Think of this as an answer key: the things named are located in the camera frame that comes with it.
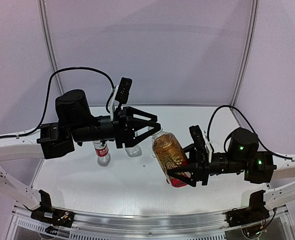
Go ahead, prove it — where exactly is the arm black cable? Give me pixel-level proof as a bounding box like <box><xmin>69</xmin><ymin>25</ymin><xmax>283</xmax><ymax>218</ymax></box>
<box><xmin>207</xmin><ymin>104</ymin><xmax>295</xmax><ymax>161</ymax></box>
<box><xmin>0</xmin><ymin>66</ymin><xmax>115</xmax><ymax>140</ymax></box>

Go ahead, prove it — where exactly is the aluminium front rail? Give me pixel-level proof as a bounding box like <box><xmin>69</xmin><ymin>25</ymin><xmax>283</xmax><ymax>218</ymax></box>
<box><xmin>11</xmin><ymin>208</ymin><xmax>288</xmax><ymax>240</ymax></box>

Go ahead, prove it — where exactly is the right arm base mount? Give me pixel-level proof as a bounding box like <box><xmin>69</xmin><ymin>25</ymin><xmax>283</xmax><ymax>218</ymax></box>
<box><xmin>224</xmin><ymin>190</ymin><xmax>270</xmax><ymax>228</ymax></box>

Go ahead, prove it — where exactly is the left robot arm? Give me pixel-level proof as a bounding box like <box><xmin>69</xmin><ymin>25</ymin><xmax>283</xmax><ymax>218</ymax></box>
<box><xmin>0</xmin><ymin>89</ymin><xmax>161</xmax><ymax>213</ymax></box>

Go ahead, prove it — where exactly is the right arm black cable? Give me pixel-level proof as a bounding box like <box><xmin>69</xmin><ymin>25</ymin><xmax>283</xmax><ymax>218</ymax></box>
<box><xmin>207</xmin><ymin>104</ymin><xmax>295</xmax><ymax>161</ymax></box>

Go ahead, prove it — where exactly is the aluminium frame post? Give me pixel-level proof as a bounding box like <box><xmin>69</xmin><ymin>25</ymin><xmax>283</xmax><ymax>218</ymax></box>
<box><xmin>228</xmin><ymin>0</ymin><xmax>260</xmax><ymax>111</ymax></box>
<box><xmin>37</xmin><ymin>0</ymin><xmax>65</xmax><ymax>95</ymax></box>

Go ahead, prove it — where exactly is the clear bottle red label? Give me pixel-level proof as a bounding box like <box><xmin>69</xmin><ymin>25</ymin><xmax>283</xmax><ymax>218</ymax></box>
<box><xmin>92</xmin><ymin>140</ymin><xmax>111</xmax><ymax>167</ymax></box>

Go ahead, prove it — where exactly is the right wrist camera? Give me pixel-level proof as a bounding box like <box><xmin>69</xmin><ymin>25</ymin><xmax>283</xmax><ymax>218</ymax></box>
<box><xmin>189</xmin><ymin>125</ymin><xmax>213</xmax><ymax>164</ymax></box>

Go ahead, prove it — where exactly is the left aluminium frame post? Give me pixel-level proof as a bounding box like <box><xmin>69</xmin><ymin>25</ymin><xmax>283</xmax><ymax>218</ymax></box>
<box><xmin>37</xmin><ymin>0</ymin><xmax>65</xmax><ymax>95</ymax></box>

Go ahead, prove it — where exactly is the clear bottle green blue label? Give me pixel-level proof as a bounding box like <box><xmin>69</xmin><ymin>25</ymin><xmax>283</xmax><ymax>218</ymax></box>
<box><xmin>125</xmin><ymin>145</ymin><xmax>142</xmax><ymax>158</ymax></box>

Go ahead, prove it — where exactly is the amber tea bottle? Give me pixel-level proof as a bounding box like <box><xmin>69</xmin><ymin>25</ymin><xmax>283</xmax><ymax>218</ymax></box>
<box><xmin>151</xmin><ymin>129</ymin><xmax>188</xmax><ymax>188</ymax></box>

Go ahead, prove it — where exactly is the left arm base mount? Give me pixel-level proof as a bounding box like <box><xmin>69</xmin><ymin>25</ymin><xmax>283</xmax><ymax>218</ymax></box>
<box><xmin>30</xmin><ymin>190</ymin><xmax>76</xmax><ymax>235</ymax></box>

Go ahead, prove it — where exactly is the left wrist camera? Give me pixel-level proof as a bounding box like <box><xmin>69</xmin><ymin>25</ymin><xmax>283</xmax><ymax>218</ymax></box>
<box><xmin>105</xmin><ymin>77</ymin><xmax>133</xmax><ymax>120</ymax></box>

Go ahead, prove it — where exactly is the right aluminium frame post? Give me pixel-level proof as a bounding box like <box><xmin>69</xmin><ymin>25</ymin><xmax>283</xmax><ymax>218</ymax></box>
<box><xmin>228</xmin><ymin>0</ymin><xmax>260</xmax><ymax>111</ymax></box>

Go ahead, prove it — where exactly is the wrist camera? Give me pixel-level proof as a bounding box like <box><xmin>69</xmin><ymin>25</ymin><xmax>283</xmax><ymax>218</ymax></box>
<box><xmin>189</xmin><ymin>125</ymin><xmax>213</xmax><ymax>164</ymax></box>
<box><xmin>105</xmin><ymin>77</ymin><xmax>133</xmax><ymax>120</ymax></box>

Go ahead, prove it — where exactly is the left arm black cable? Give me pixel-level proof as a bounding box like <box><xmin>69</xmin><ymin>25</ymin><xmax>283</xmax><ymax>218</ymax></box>
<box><xmin>0</xmin><ymin>66</ymin><xmax>115</xmax><ymax>140</ymax></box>

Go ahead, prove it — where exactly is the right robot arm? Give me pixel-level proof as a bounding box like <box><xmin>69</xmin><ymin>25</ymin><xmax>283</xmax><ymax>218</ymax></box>
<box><xmin>167</xmin><ymin>125</ymin><xmax>295</xmax><ymax>211</ymax></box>

